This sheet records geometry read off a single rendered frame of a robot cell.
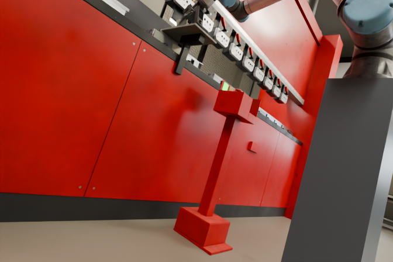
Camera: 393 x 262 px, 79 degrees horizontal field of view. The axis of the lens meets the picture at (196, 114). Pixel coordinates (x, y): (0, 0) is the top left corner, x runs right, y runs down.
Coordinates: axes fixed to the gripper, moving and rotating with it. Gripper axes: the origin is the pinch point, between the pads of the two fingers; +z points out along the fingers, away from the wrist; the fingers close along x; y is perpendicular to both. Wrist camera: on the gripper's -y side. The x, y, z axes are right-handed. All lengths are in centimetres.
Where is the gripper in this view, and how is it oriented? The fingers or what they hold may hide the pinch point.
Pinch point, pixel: (180, 33)
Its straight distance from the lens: 139.4
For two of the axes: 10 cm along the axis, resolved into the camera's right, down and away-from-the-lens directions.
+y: -3.3, -7.1, 6.2
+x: -6.5, -3.1, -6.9
